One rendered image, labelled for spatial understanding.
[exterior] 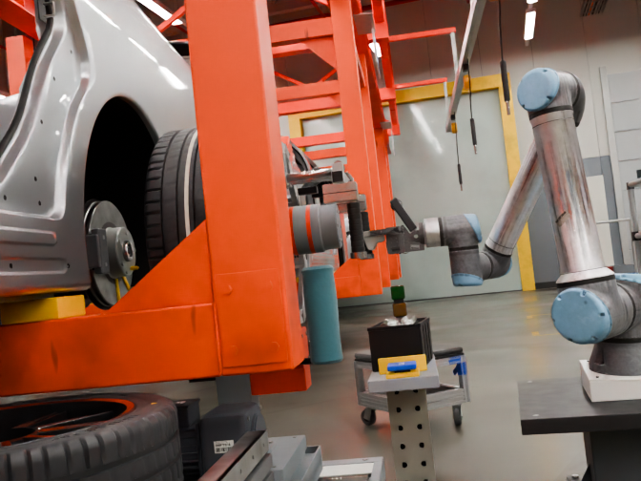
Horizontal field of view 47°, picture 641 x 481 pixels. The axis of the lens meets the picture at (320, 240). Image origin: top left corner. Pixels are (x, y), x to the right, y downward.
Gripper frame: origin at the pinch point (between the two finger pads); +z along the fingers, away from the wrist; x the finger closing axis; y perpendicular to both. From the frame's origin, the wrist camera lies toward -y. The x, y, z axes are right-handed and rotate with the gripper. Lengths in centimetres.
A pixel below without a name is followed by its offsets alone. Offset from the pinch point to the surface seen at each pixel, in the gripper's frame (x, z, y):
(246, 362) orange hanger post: -72, 22, 28
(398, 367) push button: -48, -9, 36
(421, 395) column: -36, -14, 45
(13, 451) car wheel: -125, 45, 33
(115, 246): -20, 70, -4
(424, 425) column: -36, -14, 52
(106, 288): -20, 74, 8
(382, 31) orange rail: 579, -10, -249
